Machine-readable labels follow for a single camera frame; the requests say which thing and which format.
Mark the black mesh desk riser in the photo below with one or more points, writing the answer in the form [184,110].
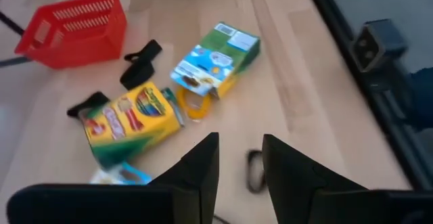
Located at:
[10,21]

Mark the black binder clip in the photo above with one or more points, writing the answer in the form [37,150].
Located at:
[137,73]
[143,51]
[88,103]

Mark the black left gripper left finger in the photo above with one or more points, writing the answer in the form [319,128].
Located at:
[169,203]

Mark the yellow rubber band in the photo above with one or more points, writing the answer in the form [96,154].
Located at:
[197,115]

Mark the red plastic basket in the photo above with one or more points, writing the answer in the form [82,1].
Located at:
[84,48]

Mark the black aluminium table frame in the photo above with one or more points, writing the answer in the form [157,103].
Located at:
[336,21]

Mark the yellow green crayon box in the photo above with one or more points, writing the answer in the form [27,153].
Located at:
[132,122]
[216,61]
[118,176]

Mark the dark grey mounted block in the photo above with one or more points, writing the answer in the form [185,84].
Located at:
[375,44]

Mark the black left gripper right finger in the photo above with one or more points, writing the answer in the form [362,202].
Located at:
[321,203]

